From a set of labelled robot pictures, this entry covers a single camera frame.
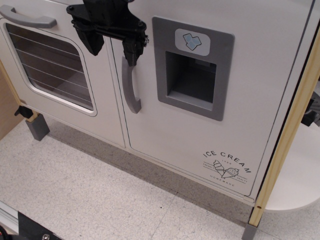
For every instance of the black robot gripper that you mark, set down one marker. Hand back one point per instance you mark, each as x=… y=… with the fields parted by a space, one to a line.
x=94 y=19

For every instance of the grey oven door handle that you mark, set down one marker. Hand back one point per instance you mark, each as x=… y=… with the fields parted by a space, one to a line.
x=43 y=22

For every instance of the black clamp right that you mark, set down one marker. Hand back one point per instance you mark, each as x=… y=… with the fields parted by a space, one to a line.
x=312 y=112

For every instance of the white round table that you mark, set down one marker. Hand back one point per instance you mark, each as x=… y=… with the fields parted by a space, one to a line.
x=298 y=183

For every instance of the grey foot cap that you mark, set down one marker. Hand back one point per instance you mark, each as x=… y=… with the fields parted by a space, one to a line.
x=38 y=127
x=249 y=232

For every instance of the white oven door with window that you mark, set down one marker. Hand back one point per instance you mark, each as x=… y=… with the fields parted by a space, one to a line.
x=54 y=74

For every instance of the grey left foot cap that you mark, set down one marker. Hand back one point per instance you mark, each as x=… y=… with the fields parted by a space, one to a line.
x=38 y=127

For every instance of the plywood side panel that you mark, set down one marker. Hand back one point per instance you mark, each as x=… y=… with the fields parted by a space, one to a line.
x=8 y=107

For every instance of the grey right foot cap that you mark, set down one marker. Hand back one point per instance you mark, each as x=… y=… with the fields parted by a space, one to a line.
x=249 y=232

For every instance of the white toy fridge door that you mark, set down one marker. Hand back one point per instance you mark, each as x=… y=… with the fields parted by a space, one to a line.
x=272 y=39

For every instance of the grey ice dispenser panel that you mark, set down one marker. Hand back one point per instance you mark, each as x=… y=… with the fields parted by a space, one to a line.
x=192 y=66

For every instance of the light wooden right post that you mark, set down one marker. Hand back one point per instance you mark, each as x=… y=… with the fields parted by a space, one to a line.
x=300 y=102

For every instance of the light wooden left post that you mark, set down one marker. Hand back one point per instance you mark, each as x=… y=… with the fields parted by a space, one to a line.
x=14 y=92

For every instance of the aluminium rail bottom left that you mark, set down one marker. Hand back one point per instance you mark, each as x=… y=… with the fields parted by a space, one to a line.
x=9 y=218

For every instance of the white toy kitchen cabinet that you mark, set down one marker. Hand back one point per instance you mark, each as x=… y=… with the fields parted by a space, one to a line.
x=201 y=87

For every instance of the black clamp knob left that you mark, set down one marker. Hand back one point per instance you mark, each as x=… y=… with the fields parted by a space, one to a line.
x=24 y=111

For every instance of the light wooden post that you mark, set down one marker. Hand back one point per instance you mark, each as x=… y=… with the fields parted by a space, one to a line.
x=14 y=92
x=300 y=102

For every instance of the black base plate with screw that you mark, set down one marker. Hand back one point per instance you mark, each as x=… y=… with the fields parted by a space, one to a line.
x=28 y=230

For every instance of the grey fridge door handle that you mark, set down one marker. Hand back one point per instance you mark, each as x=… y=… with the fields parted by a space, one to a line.
x=133 y=103

